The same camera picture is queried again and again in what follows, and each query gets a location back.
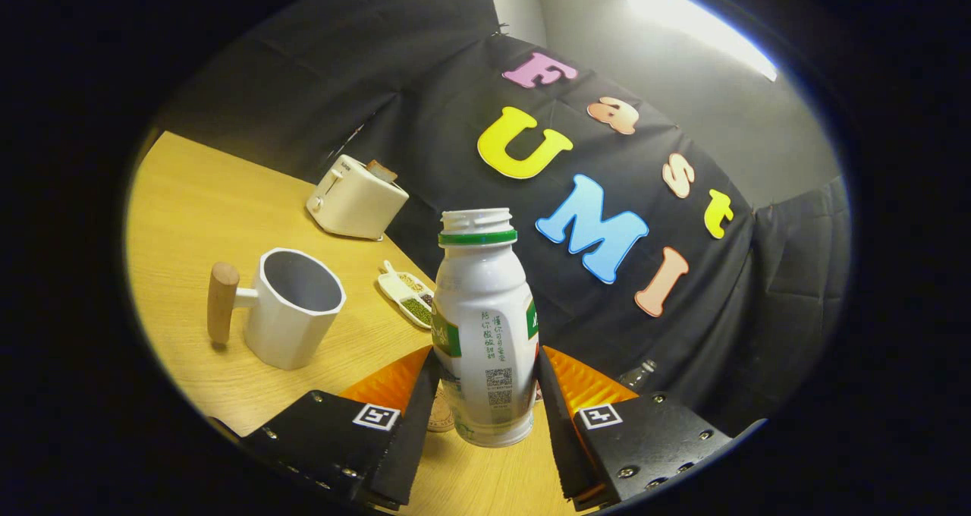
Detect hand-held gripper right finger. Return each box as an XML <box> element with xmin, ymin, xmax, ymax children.
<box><xmin>535</xmin><ymin>345</ymin><xmax>735</xmax><ymax>512</ymax></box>

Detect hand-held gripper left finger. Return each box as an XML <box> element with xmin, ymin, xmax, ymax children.
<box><xmin>206</xmin><ymin>345</ymin><xmax>442</xmax><ymax>512</ymax></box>

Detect round cork coaster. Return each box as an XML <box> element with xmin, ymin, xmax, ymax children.
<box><xmin>427</xmin><ymin>395</ymin><xmax>456</xmax><ymax>433</ymax></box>

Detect white juice bottle green collar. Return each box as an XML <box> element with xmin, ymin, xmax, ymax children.
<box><xmin>431</xmin><ymin>208</ymin><xmax>540</xmax><ymax>448</ymax></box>

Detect white cup with wooden handle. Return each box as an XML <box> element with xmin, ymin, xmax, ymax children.
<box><xmin>207</xmin><ymin>247</ymin><xmax>347</xmax><ymax>371</ymax></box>

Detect white divided bean dish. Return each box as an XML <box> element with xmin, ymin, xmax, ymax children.
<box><xmin>377</xmin><ymin>260</ymin><xmax>437</xmax><ymax>329</ymax></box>

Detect cream toaster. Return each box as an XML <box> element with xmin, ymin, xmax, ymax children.
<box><xmin>306</xmin><ymin>155</ymin><xmax>410</xmax><ymax>241</ymax></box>

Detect wooden table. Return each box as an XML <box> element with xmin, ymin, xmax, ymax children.
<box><xmin>125</xmin><ymin>131</ymin><xmax>585</xmax><ymax>516</ymax></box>

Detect black backdrop cloth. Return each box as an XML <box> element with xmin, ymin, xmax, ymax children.
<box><xmin>156</xmin><ymin>0</ymin><xmax>852</xmax><ymax>433</ymax></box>

